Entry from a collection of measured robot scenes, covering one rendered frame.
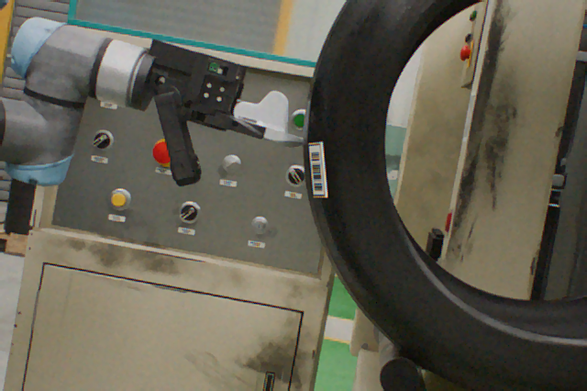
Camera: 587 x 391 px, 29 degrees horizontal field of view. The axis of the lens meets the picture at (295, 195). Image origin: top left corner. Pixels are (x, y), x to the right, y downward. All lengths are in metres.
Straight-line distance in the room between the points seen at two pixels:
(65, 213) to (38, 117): 0.76
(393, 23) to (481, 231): 0.50
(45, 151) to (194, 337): 0.74
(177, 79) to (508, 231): 0.56
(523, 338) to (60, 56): 0.62
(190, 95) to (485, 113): 0.49
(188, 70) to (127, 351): 0.83
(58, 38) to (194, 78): 0.17
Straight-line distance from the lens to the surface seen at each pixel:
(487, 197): 1.64
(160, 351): 2.05
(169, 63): 1.36
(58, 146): 1.39
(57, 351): 2.10
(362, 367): 1.50
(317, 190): 1.24
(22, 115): 1.37
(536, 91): 1.65
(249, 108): 1.33
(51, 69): 1.37
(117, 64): 1.35
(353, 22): 1.25
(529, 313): 1.53
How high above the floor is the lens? 1.15
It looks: 3 degrees down
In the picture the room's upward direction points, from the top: 10 degrees clockwise
